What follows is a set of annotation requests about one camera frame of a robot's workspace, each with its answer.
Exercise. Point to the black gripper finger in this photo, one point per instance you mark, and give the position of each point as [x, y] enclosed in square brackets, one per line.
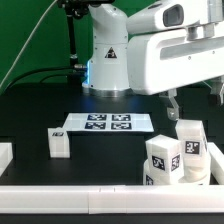
[217, 91]

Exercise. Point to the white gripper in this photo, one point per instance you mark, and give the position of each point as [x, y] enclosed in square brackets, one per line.
[167, 60]

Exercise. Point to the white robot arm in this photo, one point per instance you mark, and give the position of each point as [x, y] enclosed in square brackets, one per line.
[107, 70]

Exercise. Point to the white marker board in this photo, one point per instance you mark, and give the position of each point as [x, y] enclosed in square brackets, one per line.
[108, 122]

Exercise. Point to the white right fence rail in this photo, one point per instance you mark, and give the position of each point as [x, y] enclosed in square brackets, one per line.
[217, 163]

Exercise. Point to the white fence rail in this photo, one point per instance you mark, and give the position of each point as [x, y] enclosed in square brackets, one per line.
[217, 163]
[6, 156]
[112, 199]

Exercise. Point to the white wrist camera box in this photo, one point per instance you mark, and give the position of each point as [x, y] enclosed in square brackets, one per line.
[166, 15]

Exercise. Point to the white front fence rail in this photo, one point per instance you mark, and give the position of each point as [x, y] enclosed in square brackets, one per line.
[112, 199]

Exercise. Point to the black camera stand pole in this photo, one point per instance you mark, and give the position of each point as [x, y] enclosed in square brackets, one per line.
[74, 9]

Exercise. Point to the white left fence rail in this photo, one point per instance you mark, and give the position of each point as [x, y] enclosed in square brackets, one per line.
[6, 156]

